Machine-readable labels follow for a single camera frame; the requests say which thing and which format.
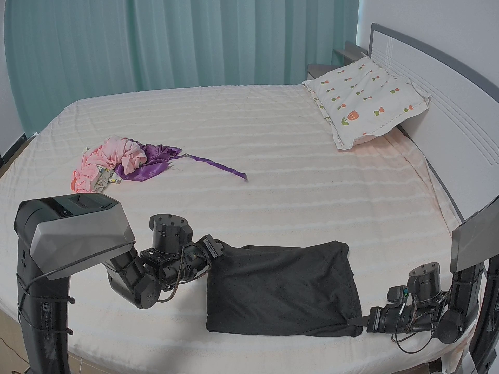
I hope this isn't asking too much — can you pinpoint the pile of clothes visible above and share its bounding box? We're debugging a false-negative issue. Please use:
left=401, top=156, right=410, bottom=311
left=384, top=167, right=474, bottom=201
left=71, top=135, right=248, bottom=195

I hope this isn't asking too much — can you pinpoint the bed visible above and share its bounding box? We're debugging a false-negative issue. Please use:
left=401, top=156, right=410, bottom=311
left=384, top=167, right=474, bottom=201
left=0, top=23, right=499, bottom=374

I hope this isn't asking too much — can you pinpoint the black T-shirt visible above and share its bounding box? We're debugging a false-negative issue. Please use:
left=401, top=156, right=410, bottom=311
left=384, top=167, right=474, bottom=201
left=205, top=240, right=363, bottom=338

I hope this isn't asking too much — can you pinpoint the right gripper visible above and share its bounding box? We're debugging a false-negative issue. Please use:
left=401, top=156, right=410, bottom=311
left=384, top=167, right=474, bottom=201
left=367, top=303, right=415, bottom=335

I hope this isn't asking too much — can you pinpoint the blue-green curtain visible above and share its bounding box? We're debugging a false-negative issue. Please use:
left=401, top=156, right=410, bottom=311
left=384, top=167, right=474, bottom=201
left=4, top=0, right=361, bottom=139

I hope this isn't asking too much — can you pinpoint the white printed pillow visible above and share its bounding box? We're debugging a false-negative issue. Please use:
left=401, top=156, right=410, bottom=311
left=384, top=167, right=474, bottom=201
left=302, top=56, right=432, bottom=151

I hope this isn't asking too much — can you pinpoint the grey bedside table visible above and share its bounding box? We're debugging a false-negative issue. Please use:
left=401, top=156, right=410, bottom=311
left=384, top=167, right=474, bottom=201
left=307, top=41, right=369, bottom=82

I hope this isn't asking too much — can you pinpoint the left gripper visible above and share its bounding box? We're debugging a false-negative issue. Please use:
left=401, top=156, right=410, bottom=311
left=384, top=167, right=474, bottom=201
left=177, top=234, right=226, bottom=283

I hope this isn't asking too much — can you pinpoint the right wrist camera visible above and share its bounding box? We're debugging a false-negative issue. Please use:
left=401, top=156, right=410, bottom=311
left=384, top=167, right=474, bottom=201
left=386, top=285, right=409, bottom=307

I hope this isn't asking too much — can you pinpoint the black cable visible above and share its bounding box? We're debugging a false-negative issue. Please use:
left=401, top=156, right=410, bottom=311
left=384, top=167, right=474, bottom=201
left=158, top=244, right=188, bottom=303
left=0, top=337, right=28, bottom=367
left=391, top=326, right=443, bottom=356

